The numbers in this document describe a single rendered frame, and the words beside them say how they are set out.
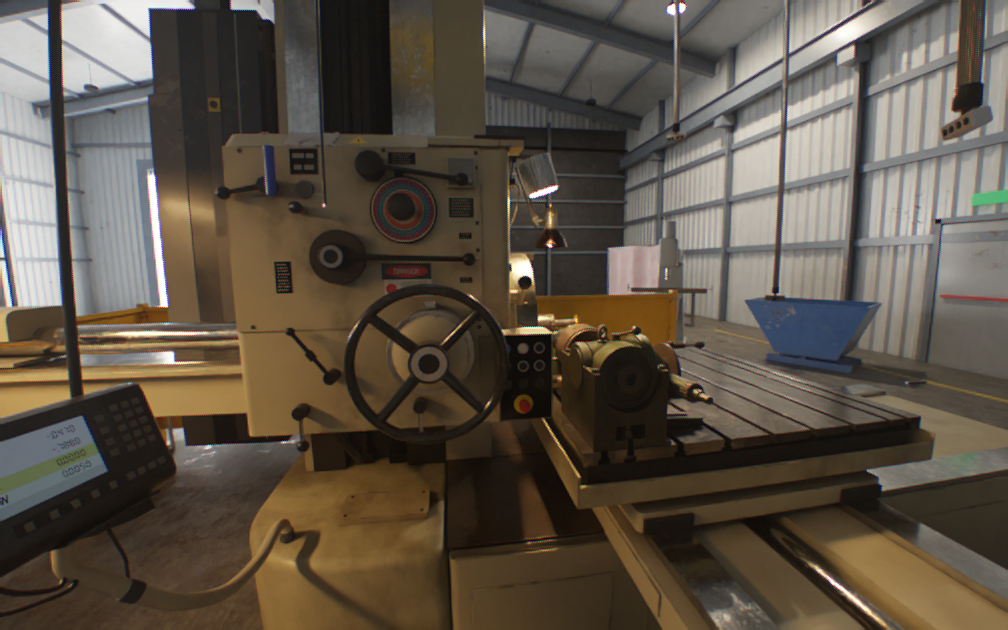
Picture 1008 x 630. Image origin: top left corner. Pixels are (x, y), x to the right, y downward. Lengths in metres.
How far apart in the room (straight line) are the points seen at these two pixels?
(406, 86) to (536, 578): 1.98
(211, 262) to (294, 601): 1.35
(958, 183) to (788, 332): 3.23
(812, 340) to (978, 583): 5.60
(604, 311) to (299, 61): 3.02
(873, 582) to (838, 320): 5.61
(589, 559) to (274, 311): 1.30
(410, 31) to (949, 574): 2.55
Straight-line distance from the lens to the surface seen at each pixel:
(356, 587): 1.57
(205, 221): 2.05
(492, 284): 1.12
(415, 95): 1.91
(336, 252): 1.07
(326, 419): 1.24
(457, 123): 1.87
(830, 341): 6.97
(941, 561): 1.66
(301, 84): 2.01
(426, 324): 1.01
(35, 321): 2.07
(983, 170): 8.51
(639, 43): 12.42
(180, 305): 2.11
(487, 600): 1.61
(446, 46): 2.00
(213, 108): 2.11
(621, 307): 3.91
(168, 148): 2.17
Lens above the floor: 1.53
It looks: 7 degrees down
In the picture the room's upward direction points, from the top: 1 degrees counter-clockwise
